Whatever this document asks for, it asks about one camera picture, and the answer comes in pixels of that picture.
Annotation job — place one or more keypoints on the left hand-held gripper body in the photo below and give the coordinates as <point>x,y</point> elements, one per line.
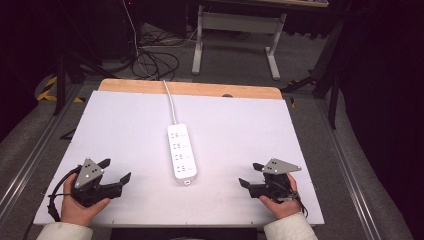
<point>87,176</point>

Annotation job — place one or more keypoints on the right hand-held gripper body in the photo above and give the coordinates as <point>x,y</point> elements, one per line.
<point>278,166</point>

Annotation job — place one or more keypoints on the white power strip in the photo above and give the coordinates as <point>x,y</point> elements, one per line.
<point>181,155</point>

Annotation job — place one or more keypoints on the person's left hand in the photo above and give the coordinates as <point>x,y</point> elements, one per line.
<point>78,211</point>

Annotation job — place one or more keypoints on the person's right hand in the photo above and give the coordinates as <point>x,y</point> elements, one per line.
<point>283,208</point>

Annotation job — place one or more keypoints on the white board sheet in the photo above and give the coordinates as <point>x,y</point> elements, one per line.
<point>233,133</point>

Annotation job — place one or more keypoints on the black metal stand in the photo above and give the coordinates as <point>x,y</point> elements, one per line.
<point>333,100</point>
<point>60,86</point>

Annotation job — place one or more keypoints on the yellow black floor tape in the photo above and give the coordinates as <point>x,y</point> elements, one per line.
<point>45,95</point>

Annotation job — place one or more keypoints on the wooden table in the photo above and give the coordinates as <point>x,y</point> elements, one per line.
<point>200,88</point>

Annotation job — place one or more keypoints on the aluminium floor rail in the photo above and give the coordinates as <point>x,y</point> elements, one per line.
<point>353,186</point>
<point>23,173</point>

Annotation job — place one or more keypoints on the white metal frame desk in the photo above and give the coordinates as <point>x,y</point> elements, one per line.
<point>233,21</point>

